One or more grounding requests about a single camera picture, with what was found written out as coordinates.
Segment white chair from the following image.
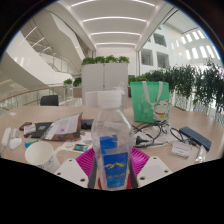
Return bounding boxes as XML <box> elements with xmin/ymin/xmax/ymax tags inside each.
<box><xmin>84</xmin><ymin>90</ymin><xmax>128</xmax><ymax>108</ymax></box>

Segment clear blue-labelled water bottle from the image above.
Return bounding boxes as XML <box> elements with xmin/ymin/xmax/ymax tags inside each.
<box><xmin>90</xmin><ymin>90</ymin><xmax>135</xmax><ymax>191</ymax></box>

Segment small white card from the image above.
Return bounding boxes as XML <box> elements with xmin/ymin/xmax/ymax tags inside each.
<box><xmin>170</xmin><ymin>141</ymin><xmax>193</xmax><ymax>158</ymax></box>

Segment tangled black cables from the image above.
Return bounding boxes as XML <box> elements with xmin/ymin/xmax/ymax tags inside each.
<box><xmin>131</xmin><ymin>120</ymin><xmax>191</xmax><ymax>149</ymax></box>

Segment clear plastic packet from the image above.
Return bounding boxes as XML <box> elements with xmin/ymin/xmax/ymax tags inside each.
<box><xmin>194</xmin><ymin>144</ymin><xmax>208</xmax><ymax>164</ymax></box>

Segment dark blue flat case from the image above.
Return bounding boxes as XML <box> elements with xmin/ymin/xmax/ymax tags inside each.
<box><xmin>178</xmin><ymin>125</ymin><xmax>213</xmax><ymax>152</ymax></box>

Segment black notebook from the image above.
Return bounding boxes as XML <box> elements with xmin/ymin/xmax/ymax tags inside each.
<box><xmin>23</xmin><ymin>121</ymin><xmax>54</xmax><ymax>139</ymax></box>

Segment green hedge row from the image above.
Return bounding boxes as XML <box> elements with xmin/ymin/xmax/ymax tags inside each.
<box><xmin>128</xmin><ymin>59</ymin><xmax>224</xmax><ymax>113</ymax></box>

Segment white cabinet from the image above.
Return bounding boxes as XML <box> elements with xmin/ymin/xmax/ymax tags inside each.
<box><xmin>81</xmin><ymin>62</ymin><xmax>130</xmax><ymax>107</ymax></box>

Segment black office chair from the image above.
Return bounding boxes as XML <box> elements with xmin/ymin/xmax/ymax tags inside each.
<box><xmin>39</xmin><ymin>94</ymin><xmax>60</xmax><ymax>107</ymax></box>

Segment small white charger block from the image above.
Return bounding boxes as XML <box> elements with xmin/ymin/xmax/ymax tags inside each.
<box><xmin>10</xmin><ymin>128</ymin><xmax>20</xmax><ymax>139</ymax></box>

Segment white ceramic mug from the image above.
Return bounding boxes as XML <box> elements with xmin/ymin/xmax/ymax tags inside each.
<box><xmin>24</xmin><ymin>141</ymin><xmax>69</xmax><ymax>174</ymax></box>

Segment green plants atop cabinet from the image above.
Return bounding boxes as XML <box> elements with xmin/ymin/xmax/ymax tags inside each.
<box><xmin>80</xmin><ymin>55</ymin><xmax>131</xmax><ymax>67</ymax></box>

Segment potted green plants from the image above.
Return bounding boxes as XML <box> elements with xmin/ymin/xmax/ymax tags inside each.
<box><xmin>63</xmin><ymin>77</ymin><xmax>83</xmax><ymax>98</ymax></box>

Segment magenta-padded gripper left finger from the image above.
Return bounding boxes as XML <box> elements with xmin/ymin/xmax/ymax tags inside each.
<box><xmin>54</xmin><ymin>147</ymin><xmax>98</xmax><ymax>189</ymax></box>

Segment white power strip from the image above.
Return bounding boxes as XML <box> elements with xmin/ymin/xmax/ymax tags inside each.
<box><xmin>0</xmin><ymin>127</ymin><xmax>13</xmax><ymax>149</ymax></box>

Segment clear plastic jug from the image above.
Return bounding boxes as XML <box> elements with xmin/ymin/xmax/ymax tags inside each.
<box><xmin>112</xmin><ymin>86</ymin><xmax>128</xmax><ymax>109</ymax></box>

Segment black power adapter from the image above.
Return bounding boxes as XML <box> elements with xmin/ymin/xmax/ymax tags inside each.
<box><xmin>80</xmin><ymin>118</ymin><xmax>95</xmax><ymax>131</ymax></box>

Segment red and black phone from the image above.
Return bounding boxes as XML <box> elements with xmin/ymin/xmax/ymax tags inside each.
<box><xmin>18</xmin><ymin>121</ymin><xmax>33</xmax><ymax>132</ymax></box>

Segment glossy printed magazine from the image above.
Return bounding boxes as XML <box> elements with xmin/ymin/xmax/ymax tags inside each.
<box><xmin>40</xmin><ymin>112</ymin><xmax>84</xmax><ymax>142</ymax></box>

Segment white computer mouse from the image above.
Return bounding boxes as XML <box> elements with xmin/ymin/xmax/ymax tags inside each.
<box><xmin>8</xmin><ymin>137</ymin><xmax>23</xmax><ymax>150</ymax></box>

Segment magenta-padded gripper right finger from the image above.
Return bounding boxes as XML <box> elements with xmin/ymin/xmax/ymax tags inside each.
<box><xmin>129</xmin><ymin>146</ymin><xmax>174</xmax><ymax>189</ymax></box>

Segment green tote bag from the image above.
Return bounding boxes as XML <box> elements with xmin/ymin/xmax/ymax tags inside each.
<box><xmin>129</xmin><ymin>80</ymin><xmax>172</xmax><ymax>124</ymax></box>

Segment colourful sticker sheet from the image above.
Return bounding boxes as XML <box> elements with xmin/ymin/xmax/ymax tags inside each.
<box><xmin>63</xmin><ymin>131</ymin><xmax>94</xmax><ymax>154</ymax></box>

